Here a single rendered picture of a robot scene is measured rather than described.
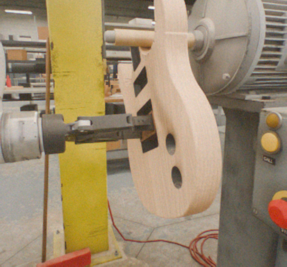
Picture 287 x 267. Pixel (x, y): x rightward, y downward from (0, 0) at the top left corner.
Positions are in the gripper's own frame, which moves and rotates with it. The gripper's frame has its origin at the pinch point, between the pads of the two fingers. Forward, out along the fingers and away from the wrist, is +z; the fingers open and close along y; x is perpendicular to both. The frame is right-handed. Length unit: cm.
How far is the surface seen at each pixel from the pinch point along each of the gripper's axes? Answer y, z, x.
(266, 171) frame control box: 14.6, 14.6, -12.3
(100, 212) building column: -115, 5, -26
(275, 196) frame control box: 15.3, 14.4, -16.1
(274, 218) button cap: 16.5, 11.9, -18.9
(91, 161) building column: -99, 0, 5
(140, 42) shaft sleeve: 5.8, -0.4, 16.8
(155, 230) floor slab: -139, 48, -49
